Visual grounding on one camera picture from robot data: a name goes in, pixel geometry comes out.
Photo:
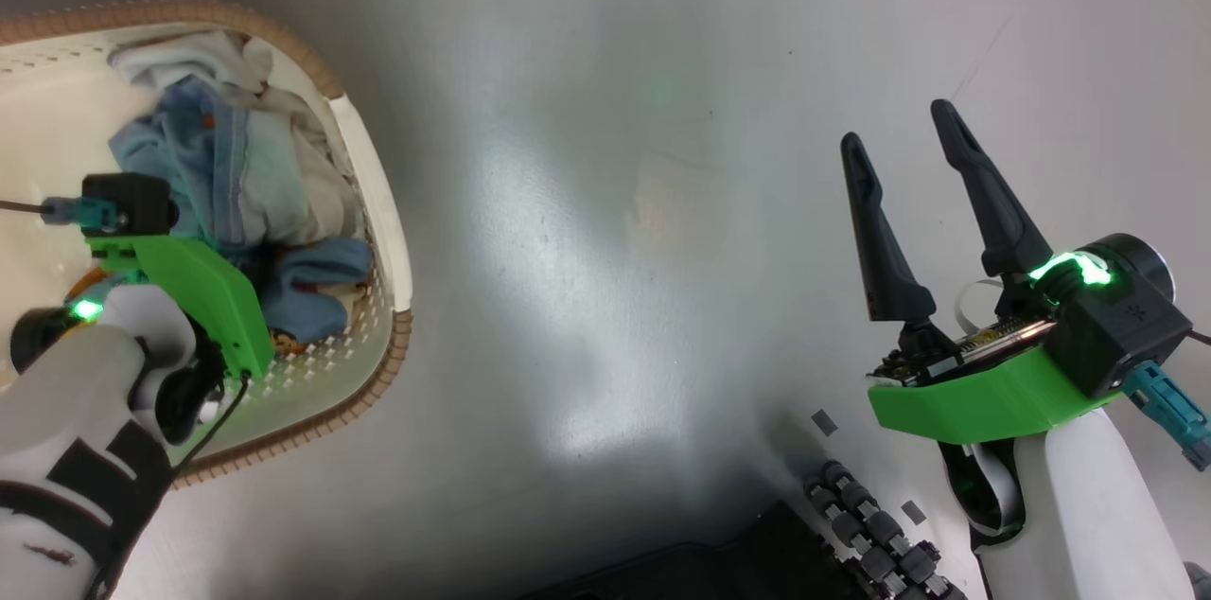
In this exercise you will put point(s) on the teal camera connector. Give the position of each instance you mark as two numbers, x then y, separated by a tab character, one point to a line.
80	214
1168	411

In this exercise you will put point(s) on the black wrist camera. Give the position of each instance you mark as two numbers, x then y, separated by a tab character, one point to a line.
132	201
1121	316

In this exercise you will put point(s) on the blue cartoon print garment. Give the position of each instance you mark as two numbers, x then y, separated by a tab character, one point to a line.
203	146

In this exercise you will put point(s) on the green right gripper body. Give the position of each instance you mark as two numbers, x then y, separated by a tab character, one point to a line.
974	406

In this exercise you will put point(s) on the white and beige garment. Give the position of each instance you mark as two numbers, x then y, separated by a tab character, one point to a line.
203	56

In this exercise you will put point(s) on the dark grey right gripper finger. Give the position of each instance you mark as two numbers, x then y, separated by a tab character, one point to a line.
885	250
993	202

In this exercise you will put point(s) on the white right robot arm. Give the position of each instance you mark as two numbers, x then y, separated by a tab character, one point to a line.
1097	505

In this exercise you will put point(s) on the black roller wheel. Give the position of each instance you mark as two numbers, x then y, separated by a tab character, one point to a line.
880	534

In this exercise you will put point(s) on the teal left camera connector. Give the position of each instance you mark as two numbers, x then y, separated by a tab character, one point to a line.
80	214

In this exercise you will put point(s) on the cream basket with brown rim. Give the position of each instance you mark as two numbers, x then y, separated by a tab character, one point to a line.
378	202

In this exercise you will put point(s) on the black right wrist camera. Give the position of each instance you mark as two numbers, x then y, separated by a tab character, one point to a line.
1121	316

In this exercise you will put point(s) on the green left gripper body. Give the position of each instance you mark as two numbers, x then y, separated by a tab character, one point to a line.
203	288

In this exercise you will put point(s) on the teal right camera connector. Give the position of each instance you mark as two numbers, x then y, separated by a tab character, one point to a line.
1168	411

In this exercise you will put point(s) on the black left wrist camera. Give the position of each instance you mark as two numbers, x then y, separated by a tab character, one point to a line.
132	201

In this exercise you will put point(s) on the grey floor tape square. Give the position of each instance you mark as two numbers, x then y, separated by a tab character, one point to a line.
824	422
913	512

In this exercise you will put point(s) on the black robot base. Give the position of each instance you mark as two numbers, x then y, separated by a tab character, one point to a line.
719	562

